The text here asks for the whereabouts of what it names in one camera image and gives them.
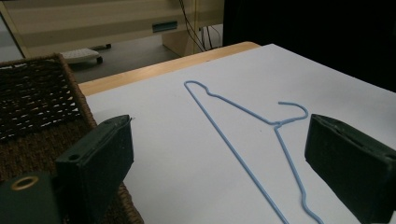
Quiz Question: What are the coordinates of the brown woven wicker basket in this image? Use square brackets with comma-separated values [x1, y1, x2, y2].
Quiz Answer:
[0, 52, 145, 224]

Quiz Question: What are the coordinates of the black cable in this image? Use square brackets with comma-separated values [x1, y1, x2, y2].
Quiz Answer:
[177, 0, 207, 52]

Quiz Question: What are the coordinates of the blue wire clothes hanger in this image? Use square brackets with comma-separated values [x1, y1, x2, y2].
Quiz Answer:
[183, 80, 325, 224]

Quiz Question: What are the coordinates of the beige cabinet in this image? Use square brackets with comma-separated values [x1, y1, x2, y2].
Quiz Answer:
[0, 0, 225, 59]

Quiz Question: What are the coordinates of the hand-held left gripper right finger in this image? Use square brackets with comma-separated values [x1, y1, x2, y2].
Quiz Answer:
[304, 113, 396, 224]

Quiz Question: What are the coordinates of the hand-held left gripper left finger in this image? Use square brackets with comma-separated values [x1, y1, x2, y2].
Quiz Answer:
[55, 114, 134, 224]

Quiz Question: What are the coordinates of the white sheet table cover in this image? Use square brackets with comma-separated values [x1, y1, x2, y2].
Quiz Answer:
[85, 43, 396, 224]

